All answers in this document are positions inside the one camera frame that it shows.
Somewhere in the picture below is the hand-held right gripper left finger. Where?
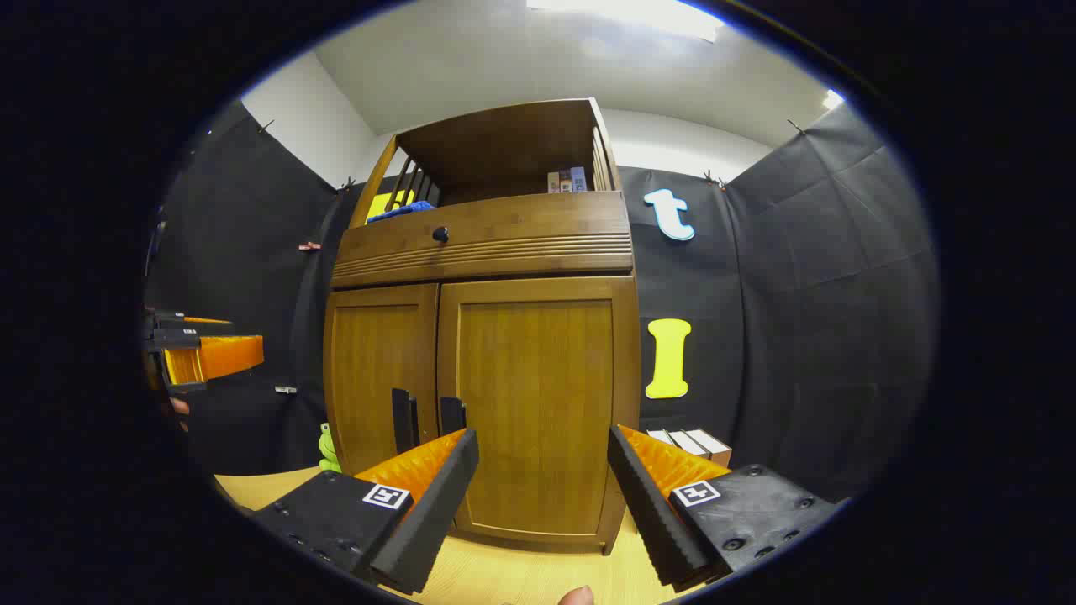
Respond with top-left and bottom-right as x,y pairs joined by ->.
252,429 -> 480,596

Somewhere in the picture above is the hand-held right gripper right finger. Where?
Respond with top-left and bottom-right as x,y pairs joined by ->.
607,424 -> 841,592

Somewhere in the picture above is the wooden shoe cabinet door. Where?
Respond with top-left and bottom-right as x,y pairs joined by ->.
437,276 -> 640,547
324,283 -> 440,476

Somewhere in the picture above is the wooden double-door shoe cabinet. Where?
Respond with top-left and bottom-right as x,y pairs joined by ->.
322,97 -> 641,555

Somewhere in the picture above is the wooden cabinet drawer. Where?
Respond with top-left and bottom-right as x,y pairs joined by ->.
330,192 -> 634,291

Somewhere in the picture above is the blue cloth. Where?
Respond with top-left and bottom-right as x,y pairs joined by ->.
367,200 -> 436,224

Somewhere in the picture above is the black backdrop cloth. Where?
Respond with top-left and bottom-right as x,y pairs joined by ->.
143,99 -> 941,505

